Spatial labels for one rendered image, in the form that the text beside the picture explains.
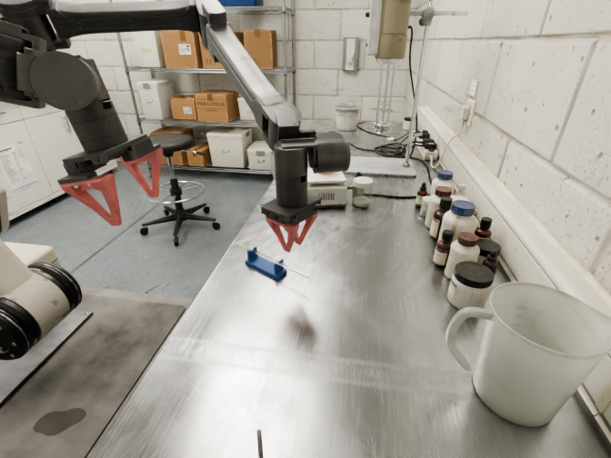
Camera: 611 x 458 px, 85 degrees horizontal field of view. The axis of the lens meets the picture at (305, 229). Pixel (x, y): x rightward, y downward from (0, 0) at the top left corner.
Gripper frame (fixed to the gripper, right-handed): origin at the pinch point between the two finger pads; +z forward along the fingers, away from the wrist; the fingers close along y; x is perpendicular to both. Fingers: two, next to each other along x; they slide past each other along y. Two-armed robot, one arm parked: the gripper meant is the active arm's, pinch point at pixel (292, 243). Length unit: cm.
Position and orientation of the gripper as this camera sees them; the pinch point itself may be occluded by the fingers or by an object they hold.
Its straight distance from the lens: 66.1
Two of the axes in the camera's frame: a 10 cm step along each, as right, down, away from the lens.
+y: 6.2, -3.8, 6.9
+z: 0.0, 8.7, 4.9
